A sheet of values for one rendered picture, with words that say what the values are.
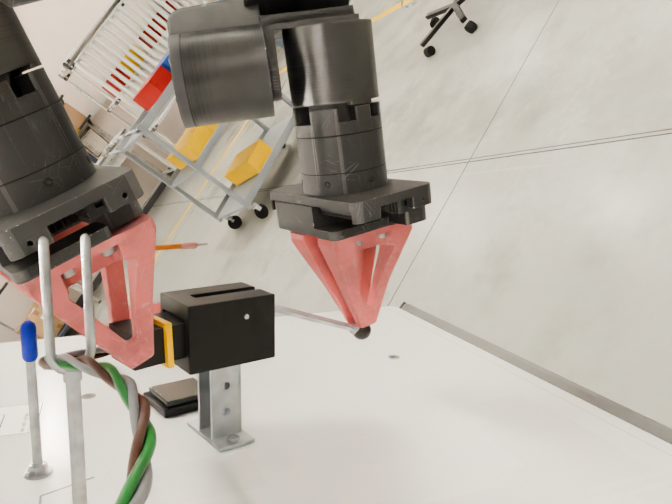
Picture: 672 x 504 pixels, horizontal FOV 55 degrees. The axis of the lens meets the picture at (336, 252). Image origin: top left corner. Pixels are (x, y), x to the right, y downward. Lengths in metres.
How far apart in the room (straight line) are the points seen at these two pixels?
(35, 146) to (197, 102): 0.12
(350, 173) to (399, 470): 0.18
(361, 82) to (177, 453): 0.25
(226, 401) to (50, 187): 0.17
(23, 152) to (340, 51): 0.19
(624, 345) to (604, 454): 1.27
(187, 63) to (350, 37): 0.10
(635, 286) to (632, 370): 0.24
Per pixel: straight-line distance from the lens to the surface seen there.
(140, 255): 0.33
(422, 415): 0.45
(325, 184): 0.41
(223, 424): 0.41
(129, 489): 0.17
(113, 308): 0.39
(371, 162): 0.41
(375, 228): 0.42
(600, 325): 1.76
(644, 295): 1.74
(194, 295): 0.39
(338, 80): 0.40
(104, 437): 0.43
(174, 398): 0.45
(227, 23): 0.42
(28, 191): 0.32
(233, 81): 0.40
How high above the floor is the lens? 1.24
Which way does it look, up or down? 24 degrees down
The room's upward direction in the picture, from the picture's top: 53 degrees counter-clockwise
